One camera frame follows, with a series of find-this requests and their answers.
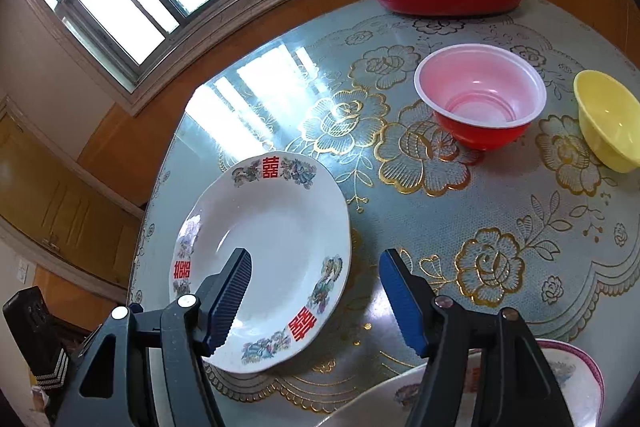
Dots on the yellow plastic bowl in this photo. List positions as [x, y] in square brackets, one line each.
[608, 117]

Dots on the white plate pink floral rim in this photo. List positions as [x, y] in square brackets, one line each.
[579, 378]

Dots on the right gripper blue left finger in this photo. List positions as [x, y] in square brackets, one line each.
[220, 297]

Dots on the wooden door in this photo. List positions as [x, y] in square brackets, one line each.
[59, 216]

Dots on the red plastic bowl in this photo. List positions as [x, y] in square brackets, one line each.
[484, 96]

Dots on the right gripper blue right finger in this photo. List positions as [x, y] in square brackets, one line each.
[410, 299]

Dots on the white plate red characters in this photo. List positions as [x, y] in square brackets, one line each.
[515, 389]
[287, 211]

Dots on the floral lace table cover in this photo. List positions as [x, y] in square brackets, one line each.
[540, 225]

